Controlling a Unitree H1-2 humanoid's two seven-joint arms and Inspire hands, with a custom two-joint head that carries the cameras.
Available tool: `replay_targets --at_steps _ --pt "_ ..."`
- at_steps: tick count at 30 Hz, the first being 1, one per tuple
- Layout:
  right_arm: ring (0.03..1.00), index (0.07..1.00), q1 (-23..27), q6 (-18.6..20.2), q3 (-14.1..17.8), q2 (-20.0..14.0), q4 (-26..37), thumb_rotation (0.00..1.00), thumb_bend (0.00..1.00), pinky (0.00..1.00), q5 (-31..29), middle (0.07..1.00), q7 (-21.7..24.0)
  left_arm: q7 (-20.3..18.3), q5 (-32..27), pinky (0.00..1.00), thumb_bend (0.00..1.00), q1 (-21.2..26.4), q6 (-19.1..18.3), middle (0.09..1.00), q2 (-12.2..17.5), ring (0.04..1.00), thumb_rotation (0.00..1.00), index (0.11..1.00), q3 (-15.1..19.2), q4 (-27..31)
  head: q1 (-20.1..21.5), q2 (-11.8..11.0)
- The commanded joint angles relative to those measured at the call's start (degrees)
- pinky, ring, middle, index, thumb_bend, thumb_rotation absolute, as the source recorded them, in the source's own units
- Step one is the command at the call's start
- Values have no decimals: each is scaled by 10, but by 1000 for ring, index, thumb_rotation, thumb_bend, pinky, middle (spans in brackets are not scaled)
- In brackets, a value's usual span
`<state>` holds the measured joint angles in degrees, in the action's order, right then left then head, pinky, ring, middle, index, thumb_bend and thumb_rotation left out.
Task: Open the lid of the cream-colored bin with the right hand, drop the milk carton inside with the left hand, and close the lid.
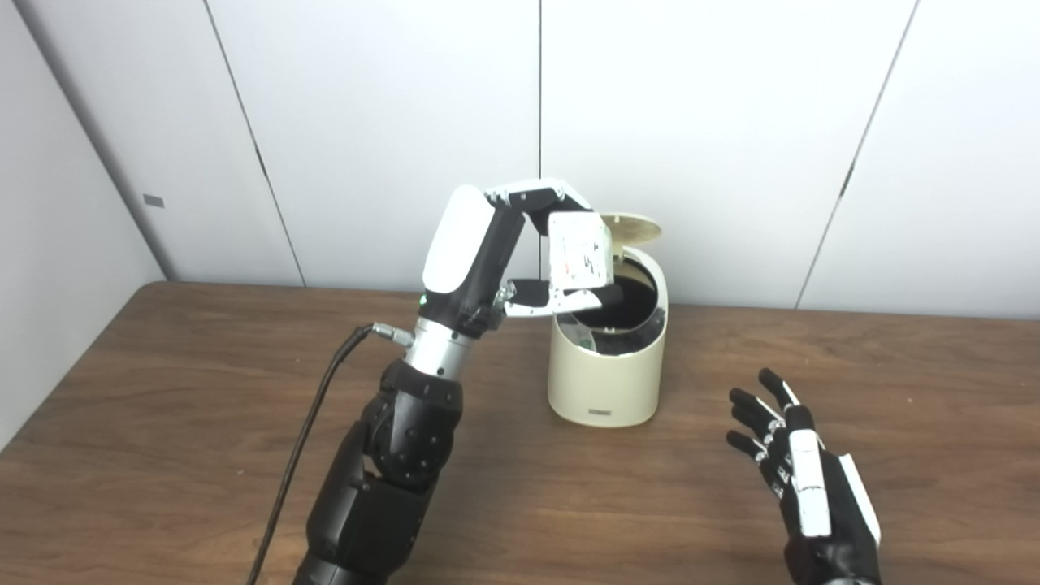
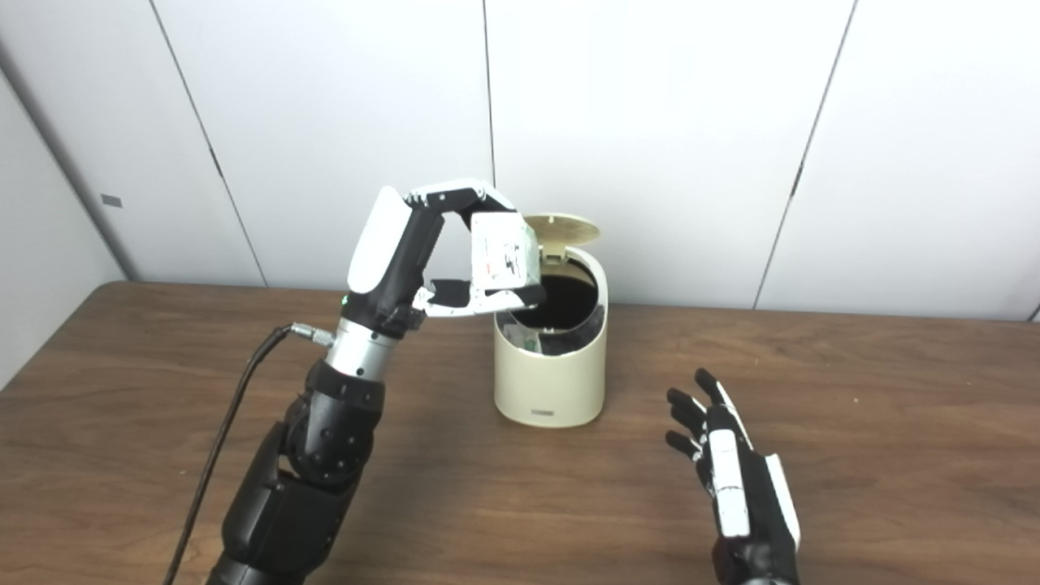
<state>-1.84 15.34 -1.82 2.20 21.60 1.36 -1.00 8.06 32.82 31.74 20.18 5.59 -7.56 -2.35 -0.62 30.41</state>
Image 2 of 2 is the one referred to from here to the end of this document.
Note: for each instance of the white and black right hand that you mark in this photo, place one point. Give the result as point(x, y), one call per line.
point(743, 504)

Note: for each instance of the white and black left hand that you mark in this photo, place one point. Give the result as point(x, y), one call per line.
point(390, 260)

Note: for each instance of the white and green milk carton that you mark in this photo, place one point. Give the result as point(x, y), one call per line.
point(504, 252)

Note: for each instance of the cream-colored round bin lid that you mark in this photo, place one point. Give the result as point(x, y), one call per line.
point(561, 229)

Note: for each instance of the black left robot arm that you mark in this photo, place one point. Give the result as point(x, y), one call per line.
point(325, 455)

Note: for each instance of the black bin liner bag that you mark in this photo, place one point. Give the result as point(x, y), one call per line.
point(569, 309)

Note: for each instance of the cream-colored bin body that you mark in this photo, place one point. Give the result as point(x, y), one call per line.
point(552, 382)

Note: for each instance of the small gray wall label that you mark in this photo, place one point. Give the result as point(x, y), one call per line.
point(111, 201)

